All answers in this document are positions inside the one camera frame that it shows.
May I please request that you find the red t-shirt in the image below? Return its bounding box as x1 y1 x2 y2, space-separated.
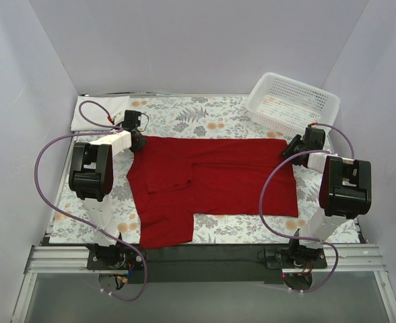
127 137 298 249

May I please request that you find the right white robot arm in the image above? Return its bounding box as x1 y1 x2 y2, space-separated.
281 122 372 268

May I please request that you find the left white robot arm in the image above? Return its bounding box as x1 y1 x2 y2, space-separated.
69 110 147 269

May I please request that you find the folded white t-shirt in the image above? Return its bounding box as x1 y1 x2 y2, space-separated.
71 96 130 132

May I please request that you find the white plastic basket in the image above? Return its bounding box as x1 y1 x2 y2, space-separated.
245 73 340 137

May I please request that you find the floral patterned table mat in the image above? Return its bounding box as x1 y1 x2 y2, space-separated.
46 96 364 245

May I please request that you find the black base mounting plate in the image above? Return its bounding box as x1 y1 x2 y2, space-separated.
86 244 327 284

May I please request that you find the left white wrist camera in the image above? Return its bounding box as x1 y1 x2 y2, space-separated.
108 111 125 126

